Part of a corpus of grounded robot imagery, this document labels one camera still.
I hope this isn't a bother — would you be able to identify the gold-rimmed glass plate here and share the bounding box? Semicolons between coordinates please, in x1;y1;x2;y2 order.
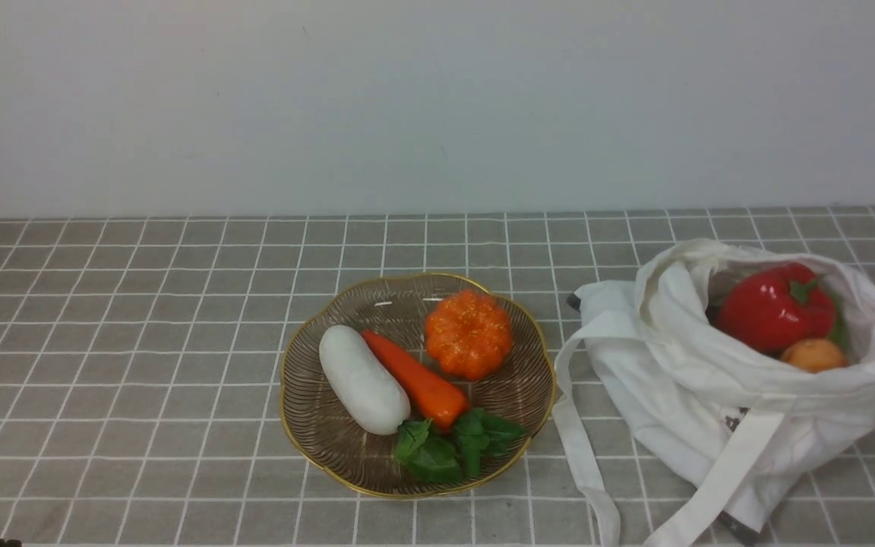
279;273;557;499

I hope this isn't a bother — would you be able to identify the red bell pepper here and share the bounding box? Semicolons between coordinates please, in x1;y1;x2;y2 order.
712;262;841;354

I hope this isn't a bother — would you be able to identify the orange pumpkin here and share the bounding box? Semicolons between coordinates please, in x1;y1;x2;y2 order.
425;289;513;382

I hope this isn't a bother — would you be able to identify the white cloth bag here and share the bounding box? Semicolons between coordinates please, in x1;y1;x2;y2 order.
552;239;875;546

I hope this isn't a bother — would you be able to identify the small orange fruit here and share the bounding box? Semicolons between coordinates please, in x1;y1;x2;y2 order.
780;338;848;374

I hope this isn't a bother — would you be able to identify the orange carrot with leaves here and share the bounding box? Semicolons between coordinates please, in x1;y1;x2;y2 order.
361;331;527;484

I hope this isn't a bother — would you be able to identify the grey checked tablecloth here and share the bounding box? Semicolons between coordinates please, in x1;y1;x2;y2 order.
0;207;875;546

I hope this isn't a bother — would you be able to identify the white radish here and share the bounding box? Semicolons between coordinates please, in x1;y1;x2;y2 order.
319;325;411;436

